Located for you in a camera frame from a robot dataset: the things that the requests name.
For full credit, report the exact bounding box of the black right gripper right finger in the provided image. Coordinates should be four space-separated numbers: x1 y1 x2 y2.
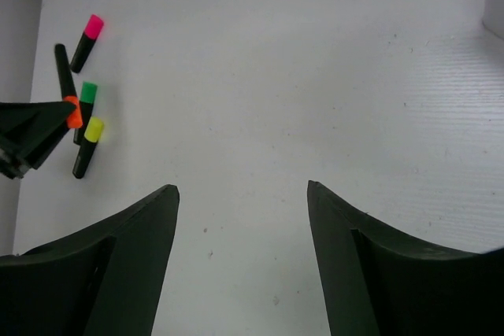
307 181 503 335

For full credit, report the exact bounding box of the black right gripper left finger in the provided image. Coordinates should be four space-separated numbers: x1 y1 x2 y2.
1 185 180 335

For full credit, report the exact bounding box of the pink highlighter marker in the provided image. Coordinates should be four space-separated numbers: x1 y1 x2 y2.
70 14 104 73

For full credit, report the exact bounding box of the yellow highlighter marker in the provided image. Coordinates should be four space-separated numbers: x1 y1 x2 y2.
72 116 105 179

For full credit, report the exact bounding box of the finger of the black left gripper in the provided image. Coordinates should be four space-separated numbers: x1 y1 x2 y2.
1 101 76 179

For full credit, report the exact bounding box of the orange highlighter marker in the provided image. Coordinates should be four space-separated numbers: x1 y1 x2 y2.
54 43 83 129

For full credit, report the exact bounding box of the green highlighter marker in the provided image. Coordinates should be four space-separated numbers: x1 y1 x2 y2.
73 82 98 146

